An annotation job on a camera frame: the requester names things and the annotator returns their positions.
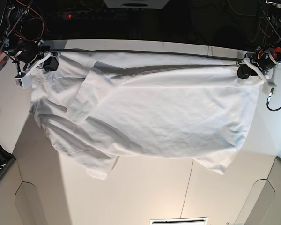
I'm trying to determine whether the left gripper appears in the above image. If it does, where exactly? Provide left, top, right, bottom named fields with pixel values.
left=236, top=52, right=278, bottom=88

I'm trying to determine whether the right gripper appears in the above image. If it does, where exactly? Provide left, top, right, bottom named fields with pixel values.
left=22, top=46, right=59, bottom=73

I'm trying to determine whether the white t-shirt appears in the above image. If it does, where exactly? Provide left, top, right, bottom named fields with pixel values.
left=30, top=52, right=262, bottom=180

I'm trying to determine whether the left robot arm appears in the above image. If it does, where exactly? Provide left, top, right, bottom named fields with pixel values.
left=237, top=0, right=281, bottom=88

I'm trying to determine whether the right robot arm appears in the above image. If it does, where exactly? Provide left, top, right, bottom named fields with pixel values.
left=0, top=0, right=59, bottom=75

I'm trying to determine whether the black power strip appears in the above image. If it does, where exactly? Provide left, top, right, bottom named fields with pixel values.
left=57, top=9, right=129, bottom=20

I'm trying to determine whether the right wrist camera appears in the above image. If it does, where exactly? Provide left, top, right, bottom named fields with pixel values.
left=15, top=74, right=32, bottom=89

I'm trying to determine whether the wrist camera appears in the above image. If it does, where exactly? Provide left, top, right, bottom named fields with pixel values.
left=263, top=86, right=275, bottom=105
left=15, top=74, right=32, bottom=89

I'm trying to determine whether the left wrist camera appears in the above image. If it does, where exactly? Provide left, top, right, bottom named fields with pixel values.
left=263, top=86, right=275, bottom=105

